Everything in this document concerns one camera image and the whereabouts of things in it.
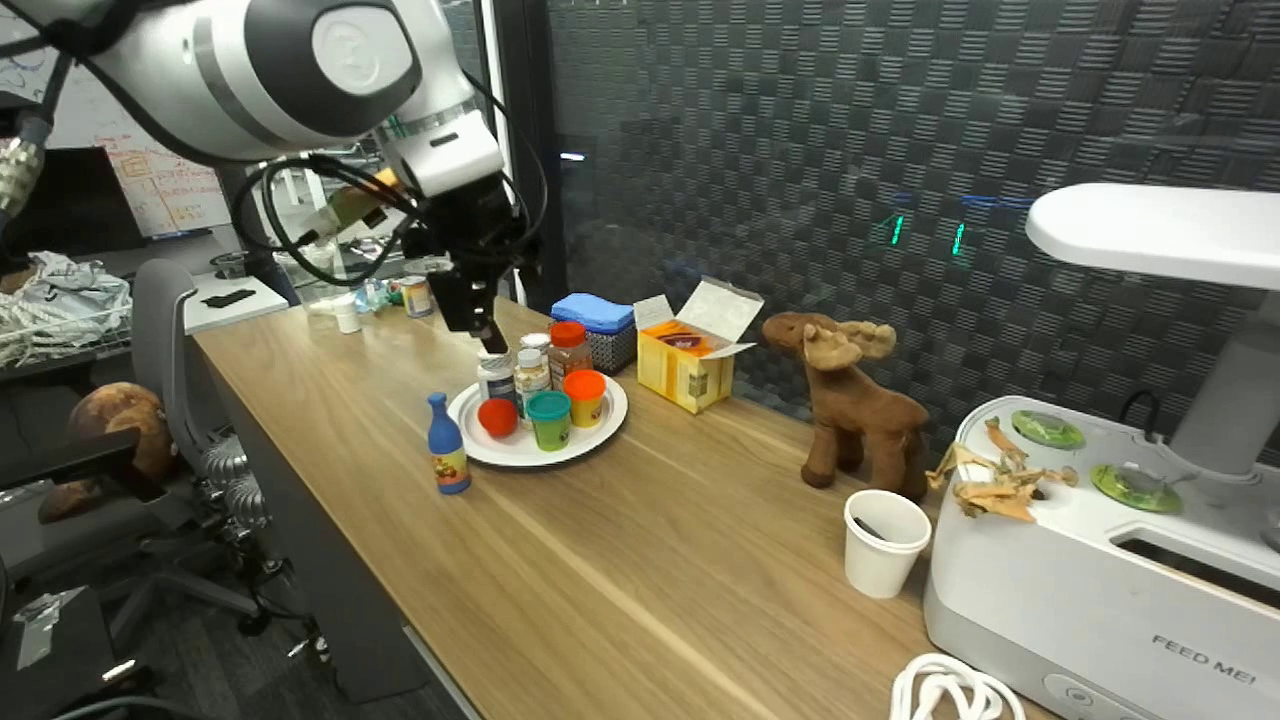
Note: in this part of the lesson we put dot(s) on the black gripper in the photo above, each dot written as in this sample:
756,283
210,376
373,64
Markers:
468,243

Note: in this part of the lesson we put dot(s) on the supplement bottle green label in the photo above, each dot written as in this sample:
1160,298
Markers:
533,362

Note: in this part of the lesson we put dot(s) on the red green toy ball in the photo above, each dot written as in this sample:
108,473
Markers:
499,418

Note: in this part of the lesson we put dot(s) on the green tub teal lid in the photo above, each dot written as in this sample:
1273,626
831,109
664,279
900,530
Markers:
550,418

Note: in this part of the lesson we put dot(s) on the blue toy bottle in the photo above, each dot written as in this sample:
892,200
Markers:
448,444

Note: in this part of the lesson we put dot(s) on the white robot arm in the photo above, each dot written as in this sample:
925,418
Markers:
265,64

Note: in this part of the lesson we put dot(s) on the white paper plate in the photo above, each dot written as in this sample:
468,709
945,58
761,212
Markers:
586,441

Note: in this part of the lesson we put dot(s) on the small jar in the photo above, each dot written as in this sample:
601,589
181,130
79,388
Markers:
416,298

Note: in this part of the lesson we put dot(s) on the small clear cup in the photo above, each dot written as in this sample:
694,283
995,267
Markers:
345,318

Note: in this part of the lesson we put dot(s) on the yellow tea box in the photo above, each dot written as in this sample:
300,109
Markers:
683,374

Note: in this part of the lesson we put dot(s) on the black stand pole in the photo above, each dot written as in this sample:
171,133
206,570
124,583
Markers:
260,243

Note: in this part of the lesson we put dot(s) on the brown round plush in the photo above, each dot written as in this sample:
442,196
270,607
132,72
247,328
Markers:
122,414

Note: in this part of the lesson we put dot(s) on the brown moose plush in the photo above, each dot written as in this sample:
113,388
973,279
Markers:
861,414

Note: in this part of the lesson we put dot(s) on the crumpled grey cloth pile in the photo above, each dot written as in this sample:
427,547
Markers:
64,315

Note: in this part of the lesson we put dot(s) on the white paper cup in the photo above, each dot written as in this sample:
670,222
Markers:
885,547

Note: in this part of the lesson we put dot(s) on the dried plant leaves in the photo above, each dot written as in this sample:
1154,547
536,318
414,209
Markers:
995,502

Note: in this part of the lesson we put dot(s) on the white hydroponic planter with lamp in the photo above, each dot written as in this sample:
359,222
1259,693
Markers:
1067,601

